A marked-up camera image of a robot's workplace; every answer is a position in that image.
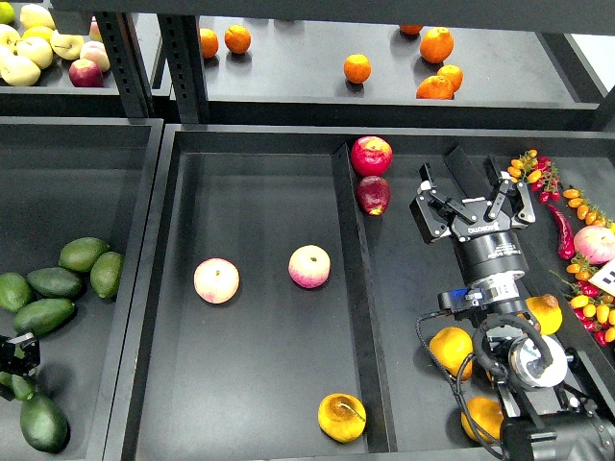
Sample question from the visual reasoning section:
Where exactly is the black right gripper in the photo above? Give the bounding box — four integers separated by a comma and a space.
409, 156, 536, 286

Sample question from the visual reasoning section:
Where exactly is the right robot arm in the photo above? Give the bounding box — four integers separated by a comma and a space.
409, 164, 614, 460

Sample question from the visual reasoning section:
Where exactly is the green avocado pile lower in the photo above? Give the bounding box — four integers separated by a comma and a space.
13, 298, 75, 337

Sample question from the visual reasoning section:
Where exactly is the green avocado pile middle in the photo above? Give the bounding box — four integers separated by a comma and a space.
26, 267, 83, 299

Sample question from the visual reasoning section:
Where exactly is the green avocado pile right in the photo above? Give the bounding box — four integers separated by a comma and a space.
90, 252, 124, 299

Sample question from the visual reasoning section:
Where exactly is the yellow pear with brown tip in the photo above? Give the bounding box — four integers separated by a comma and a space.
526, 294, 563, 335

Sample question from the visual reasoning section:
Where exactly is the pale pear front left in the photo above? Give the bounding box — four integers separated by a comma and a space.
1, 56, 41, 86

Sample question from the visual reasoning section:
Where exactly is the cherry tomato bunch upper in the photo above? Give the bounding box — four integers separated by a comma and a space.
506, 149, 561, 204

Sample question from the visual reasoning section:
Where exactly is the cherry tomato bunch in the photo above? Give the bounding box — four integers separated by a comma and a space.
551, 254, 614, 348
506, 149, 561, 204

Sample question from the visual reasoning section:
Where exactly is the red chili pepper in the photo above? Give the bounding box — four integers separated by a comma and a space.
547, 204, 576, 260

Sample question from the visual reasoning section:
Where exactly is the dark red apple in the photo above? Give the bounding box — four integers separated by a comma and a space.
356, 176, 391, 216

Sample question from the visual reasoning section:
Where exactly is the bright red apple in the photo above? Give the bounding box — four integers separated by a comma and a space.
350, 135, 393, 177

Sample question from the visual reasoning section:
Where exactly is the orange on shelf front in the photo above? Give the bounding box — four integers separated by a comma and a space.
416, 75, 455, 100

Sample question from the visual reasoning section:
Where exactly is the pink apple right edge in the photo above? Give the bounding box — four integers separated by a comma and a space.
573, 225, 614, 265

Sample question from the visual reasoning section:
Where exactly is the orange on shelf right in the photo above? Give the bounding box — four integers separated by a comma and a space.
437, 64, 464, 92

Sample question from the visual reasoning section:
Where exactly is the white label card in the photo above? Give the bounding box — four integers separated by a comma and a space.
589, 259, 615, 296

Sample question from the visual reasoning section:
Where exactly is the cherry tomato bunch lower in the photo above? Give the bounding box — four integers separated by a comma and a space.
551, 254, 614, 348

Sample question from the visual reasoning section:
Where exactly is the large orange on shelf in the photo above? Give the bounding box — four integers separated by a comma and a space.
420, 27, 455, 63

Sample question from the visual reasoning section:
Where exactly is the pink apple centre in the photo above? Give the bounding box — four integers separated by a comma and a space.
288, 245, 331, 289

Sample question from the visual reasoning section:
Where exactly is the pink apple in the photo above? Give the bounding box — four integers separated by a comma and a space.
288, 245, 331, 289
193, 257, 239, 304

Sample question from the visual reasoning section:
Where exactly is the orange on shelf centre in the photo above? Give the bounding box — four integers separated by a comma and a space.
343, 54, 372, 85

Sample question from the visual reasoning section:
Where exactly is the black left tray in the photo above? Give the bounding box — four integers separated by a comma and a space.
1, 117, 163, 460

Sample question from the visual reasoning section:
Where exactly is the orange on shelf top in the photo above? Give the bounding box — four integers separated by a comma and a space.
399, 24, 424, 36

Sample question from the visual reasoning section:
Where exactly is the pink apple left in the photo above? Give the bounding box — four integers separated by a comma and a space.
193, 257, 239, 304

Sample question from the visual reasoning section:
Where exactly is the black middle tray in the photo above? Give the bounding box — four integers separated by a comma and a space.
104, 126, 614, 460

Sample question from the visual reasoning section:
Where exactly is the black upper shelf tray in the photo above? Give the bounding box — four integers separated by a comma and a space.
204, 18, 614, 131

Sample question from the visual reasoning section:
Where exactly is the red apple on shelf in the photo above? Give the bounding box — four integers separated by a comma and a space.
69, 59, 104, 87

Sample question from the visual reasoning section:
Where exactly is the orange on shelf far left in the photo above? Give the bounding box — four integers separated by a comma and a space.
199, 28, 219, 60

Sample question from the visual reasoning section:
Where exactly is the black shelf upright right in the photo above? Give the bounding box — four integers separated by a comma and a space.
157, 13, 209, 124

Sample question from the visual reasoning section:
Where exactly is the orange cherry tomato string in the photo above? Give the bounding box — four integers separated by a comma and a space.
562, 184, 615, 231

